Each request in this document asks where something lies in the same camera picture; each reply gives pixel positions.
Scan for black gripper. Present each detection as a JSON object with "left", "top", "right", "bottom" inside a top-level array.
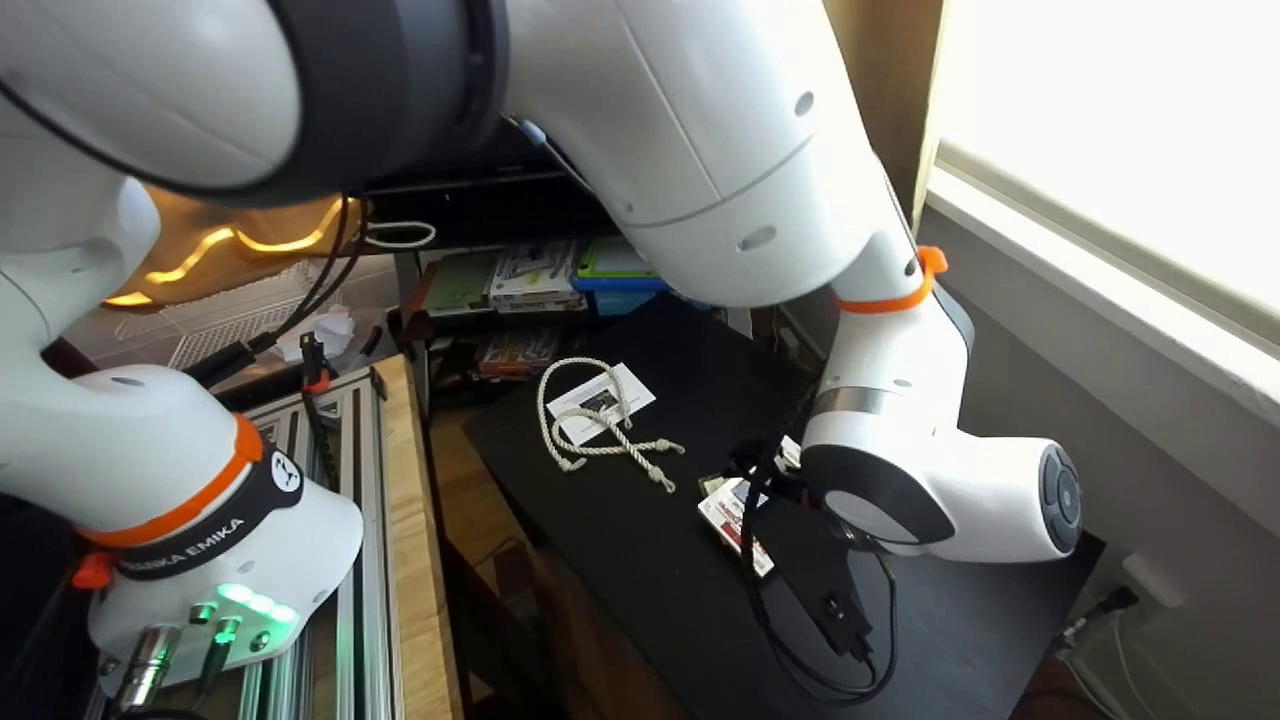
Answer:
[{"left": 756, "top": 463, "right": 857, "bottom": 591}]

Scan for Boxcar Children paperback book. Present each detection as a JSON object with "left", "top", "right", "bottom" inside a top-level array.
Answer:
[{"left": 695, "top": 474, "right": 785, "bottom": 580}]

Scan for white book with photo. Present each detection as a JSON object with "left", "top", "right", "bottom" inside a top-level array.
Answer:
[{"left": 541, "top": 359, "right": 660, "bottom": 454}]

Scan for blue board game box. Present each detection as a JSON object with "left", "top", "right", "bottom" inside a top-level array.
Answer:
[{"left": 571, "top": 235, "right": 675, "bottom": 321}]

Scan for wooden robot platform board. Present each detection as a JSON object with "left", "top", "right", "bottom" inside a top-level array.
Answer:
[{"left": 372, "top": 351, "right": 465, "bottom": 720}]

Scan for white window sill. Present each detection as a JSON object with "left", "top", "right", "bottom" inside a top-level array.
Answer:
[{"left": 925, "top": 145, "right": 1280, "bottom": 415}]

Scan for green board game box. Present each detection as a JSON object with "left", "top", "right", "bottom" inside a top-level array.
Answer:
[{"left": 418, "top": 235, "right": 586, "bottom": 321}]

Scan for black television stand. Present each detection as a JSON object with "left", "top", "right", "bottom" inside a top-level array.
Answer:
[{"left": 356, "top": 131, "right": 804, "bottom": 391}]

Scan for black clamp with orange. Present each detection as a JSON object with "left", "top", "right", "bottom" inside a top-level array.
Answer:
[{"left": 292, "top": 329, "right": 340, "bottom": 444}]

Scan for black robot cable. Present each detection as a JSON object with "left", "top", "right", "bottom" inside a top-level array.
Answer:
[{"left": 734, "top": 454, "right": 898, "bottom": 708}]

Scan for white knotted rope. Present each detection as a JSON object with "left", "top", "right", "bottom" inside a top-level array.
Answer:
[{"left": 532, "top": 351, "right": 687, "bottom": 498}]

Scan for aluminium frame rails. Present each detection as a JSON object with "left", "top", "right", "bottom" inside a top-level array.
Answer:
[{"left": 236, "top": 373, "right": 405, "bottom": 720}]

